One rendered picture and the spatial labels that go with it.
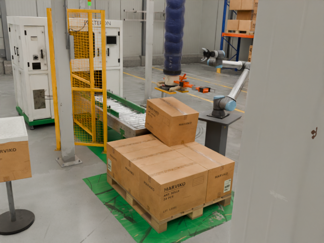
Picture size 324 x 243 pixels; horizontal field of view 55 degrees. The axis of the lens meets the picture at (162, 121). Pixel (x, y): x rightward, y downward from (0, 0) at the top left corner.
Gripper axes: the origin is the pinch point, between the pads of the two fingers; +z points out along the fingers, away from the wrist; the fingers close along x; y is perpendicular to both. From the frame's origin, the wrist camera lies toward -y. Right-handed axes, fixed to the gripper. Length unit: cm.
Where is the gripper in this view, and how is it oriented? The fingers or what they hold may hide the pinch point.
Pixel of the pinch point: (201, 54)
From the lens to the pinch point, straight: 379.4
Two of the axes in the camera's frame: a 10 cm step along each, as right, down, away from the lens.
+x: 0.4, -9.5, -3.1
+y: -5.6, -2.8, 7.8
